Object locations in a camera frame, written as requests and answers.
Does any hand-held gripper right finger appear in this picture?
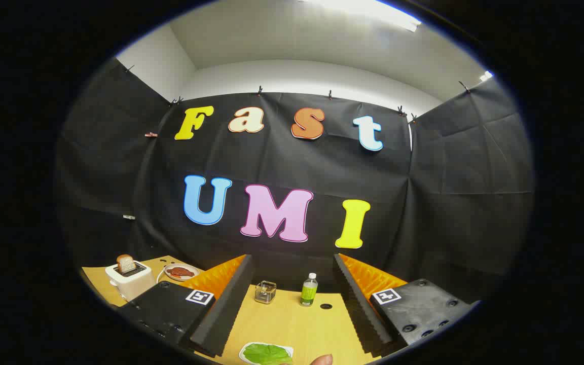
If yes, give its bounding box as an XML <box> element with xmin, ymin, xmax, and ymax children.
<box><xmin>334</xmin><ymin>252</ymin><xmax>480</xmax><ymax>355</ymax></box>

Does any green lettuce leaf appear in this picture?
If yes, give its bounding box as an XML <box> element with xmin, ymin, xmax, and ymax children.
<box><xmin>244</xmin><ymin>344</ymin><xmax>293</xmax><ymax>365</ymax></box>

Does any round plate with meat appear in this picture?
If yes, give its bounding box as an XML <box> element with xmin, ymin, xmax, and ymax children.
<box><xmin>163</xmin><ymin>263</ymin><xmax>200</xmax><ymax>281</ymax></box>

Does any green label plastic bottle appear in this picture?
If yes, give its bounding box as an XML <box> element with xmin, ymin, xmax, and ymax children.
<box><xmin>300</xmin><ymin>273</ymin><xmax>318</xmax><ymax>307</ymax></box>

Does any pink round plate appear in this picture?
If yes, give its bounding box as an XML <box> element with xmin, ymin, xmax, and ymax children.
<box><xmin>239</xmin><ymin>342</ymin><xmax>295</xmax><ymax>365</ymax></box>

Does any black backdrop cloth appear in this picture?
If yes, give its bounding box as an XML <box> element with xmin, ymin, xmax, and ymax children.
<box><xmin>54</xmin><ymin>58</ymin><xmax>535</xmax><ymax>305</ymax></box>

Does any white toaster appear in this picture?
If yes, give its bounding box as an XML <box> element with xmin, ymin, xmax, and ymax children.
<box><xmin>105</xmin><ymin>261</ymin><xmax>155</xmax><ymax>302</ymax></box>

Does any metal wire rack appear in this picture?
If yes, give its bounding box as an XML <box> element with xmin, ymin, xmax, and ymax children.
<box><xmin>254</xmin><ymin>280</ymin><xmax>277</xmax><ymax>305</ymax></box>

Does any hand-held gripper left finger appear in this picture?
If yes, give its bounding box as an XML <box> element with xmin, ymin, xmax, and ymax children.
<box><xmin>120</xmin><ymin>254</ymin><xmax>254</xmax><ymax>358</ymax></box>

